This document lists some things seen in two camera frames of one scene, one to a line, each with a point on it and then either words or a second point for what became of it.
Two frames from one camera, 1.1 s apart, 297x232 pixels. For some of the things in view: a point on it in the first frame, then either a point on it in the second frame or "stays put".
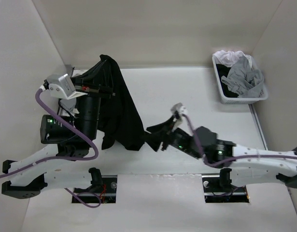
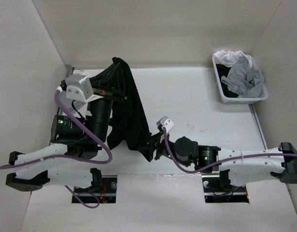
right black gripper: (166, 143) → (159, 143)
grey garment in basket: (244, 79) stays put
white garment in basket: (226, 58) stays put
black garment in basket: (223, 70) stays put
